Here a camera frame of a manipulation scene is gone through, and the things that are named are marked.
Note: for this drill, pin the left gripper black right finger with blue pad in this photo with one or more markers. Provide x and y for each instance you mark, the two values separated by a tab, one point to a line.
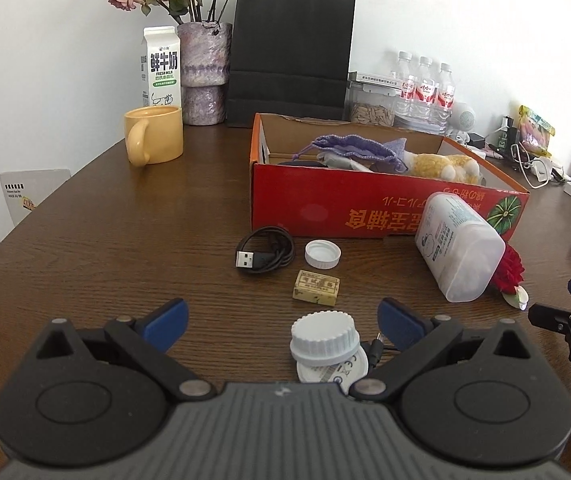
422	344

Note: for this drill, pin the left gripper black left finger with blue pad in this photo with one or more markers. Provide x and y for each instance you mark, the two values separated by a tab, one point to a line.
143	343

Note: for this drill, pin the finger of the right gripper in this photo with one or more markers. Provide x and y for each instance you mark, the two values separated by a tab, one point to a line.
550	318

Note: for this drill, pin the large white plastic jar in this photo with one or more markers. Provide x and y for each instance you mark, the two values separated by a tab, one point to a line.
461	249

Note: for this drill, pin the small white bottle cap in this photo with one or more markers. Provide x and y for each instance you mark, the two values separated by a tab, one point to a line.
322	254

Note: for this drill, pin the red fabric flower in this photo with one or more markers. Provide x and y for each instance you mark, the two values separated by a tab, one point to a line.
508	278

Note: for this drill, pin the white round container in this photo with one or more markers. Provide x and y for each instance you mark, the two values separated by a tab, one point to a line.
343	374

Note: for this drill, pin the small yellow matchbox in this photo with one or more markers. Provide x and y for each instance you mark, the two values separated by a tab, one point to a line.
316	288

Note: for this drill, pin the yellow pink snack bag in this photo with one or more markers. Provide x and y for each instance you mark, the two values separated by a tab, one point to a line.
534	132

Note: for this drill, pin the yellow plush toy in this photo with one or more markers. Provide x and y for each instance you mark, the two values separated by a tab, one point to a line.
452	168

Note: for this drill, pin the orange cardboard box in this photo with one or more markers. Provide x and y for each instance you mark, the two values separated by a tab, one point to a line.
287	190

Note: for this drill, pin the white booklet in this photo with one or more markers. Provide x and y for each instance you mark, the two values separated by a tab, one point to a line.
25	190

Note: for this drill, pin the yellow ceramic mug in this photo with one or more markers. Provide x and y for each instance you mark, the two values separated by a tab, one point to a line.
153	135

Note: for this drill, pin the small white robot figure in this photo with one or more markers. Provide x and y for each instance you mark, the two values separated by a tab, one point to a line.
460	123

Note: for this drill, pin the clear jar of seeds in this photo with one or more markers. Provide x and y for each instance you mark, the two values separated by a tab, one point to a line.
372	110

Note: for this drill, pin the right water bottle red label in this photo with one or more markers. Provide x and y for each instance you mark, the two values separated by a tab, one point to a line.
445	96

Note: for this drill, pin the water bottle red label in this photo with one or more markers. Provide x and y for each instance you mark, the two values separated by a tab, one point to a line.
445	96
407	84
425	86

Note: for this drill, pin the red white flat box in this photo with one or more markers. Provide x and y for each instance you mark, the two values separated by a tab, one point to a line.
384	85

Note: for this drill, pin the middle water bottle red label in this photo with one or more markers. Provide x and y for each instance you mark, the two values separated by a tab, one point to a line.
425	86

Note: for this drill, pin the left water bottle red label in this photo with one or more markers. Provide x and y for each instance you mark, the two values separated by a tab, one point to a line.
407	84

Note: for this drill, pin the white green milk carton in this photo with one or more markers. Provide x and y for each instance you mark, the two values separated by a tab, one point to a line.
160	67

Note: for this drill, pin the purple ceramic vase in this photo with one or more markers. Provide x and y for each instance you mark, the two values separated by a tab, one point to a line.
205	68

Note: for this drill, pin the black paper shopping bag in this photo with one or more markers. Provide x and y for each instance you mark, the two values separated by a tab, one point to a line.
289	57

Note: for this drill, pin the purple drawstring pouch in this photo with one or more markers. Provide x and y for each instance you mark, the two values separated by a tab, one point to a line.
354	147

